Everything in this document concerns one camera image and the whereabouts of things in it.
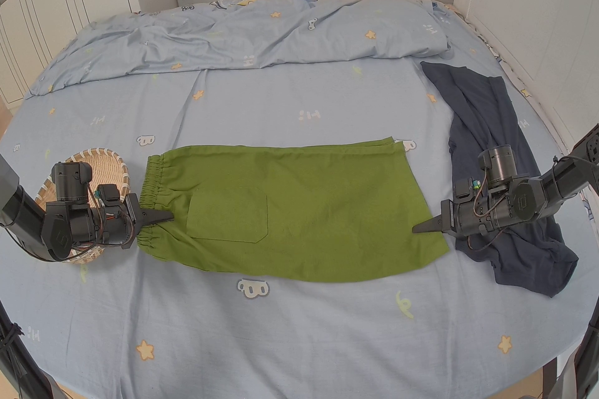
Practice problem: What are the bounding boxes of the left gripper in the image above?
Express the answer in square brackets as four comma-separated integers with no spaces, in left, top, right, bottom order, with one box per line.
[93,194,142,251]

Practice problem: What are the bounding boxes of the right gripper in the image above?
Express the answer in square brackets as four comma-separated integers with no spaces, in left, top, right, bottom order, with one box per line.
[440,198,514,240]

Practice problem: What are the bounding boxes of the green shorts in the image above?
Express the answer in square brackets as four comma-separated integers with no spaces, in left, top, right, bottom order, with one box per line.
[136,136,451,285]

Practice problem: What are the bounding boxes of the round woven basket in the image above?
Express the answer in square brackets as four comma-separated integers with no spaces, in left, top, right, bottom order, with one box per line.
[34,148,132,265]

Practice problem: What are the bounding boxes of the dark blue T-shirt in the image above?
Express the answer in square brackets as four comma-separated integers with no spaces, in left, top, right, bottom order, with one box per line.
[420,60,579,299]

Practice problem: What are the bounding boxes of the white wardrobe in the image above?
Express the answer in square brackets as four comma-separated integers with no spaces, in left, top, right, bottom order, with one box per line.
[0,0,141,105]

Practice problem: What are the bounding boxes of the pale blue quilt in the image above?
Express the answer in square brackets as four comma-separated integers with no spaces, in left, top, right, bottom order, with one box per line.
[26,0,452,99]

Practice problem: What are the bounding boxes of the black cable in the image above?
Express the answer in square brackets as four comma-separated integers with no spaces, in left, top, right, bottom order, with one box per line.
[70,240,108,256]
[467,226,506,251]

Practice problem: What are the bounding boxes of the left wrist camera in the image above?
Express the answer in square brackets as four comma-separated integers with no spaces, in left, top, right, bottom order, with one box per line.
[97,184,121,207]

